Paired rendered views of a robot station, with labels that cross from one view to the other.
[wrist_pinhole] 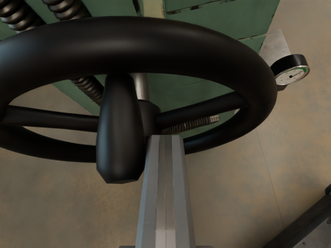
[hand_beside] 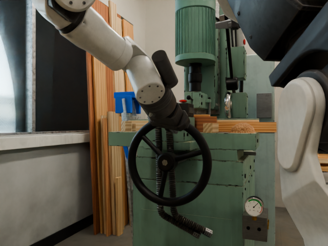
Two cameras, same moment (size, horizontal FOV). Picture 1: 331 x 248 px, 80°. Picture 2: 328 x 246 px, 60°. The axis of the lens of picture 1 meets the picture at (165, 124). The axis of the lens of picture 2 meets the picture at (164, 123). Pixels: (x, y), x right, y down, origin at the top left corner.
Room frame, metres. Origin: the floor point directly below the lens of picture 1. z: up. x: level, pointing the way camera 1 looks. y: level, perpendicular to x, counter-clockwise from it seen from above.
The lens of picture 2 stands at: (-0.83, 0.01, 0.93)
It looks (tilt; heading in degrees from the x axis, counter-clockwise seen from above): 0 degrees down; 2
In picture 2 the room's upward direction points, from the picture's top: straight up
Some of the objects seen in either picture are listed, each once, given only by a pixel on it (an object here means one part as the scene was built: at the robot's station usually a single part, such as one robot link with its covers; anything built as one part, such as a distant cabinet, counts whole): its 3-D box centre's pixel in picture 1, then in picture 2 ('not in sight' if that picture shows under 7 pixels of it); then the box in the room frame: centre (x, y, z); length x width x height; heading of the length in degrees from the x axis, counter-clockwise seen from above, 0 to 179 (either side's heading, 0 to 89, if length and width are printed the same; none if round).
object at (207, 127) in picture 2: not in sight; (211, 127); (0.25, -0.13, 0.92); 0.05 x 0.04 x 0.04; 143
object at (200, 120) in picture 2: not in sight; (189, 124); (0.33, -0.05, 0.93); 0.22 x 0.01 x 0.06; 71
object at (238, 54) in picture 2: not in sight; (236, 64); (0.57, -0.30, 1.22); 0.09 x 0.08 x 0.15; 161
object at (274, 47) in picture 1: (266, 63); (256, 223); (0.19, -0.28, 0.58); 0.12 x 0.08 x 0.08; 161
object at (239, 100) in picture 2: not in sight; (237, 105); (0.54, -0.29, 1.02); 0.09 x 0.07 x 0.12; 71
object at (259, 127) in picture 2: not in sight; (209, 127); (0.39, -0.14, 0.92); 0.54 x 0.02 x 0.04; 71
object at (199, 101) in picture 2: not in sight; (196, 102); (0.43, -0.09, 1.03); 0.14 x 0.07 x 0.09; 161
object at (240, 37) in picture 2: not in sight; (237, 34); (0.67, -0.32, 1.40); 0.10 x 0.06 x 0.16; 161
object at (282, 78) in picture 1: (285, 71); (254, 208); (0.13, -0.26, 0.65); 0.06 x 0.04 x 0.08; 71
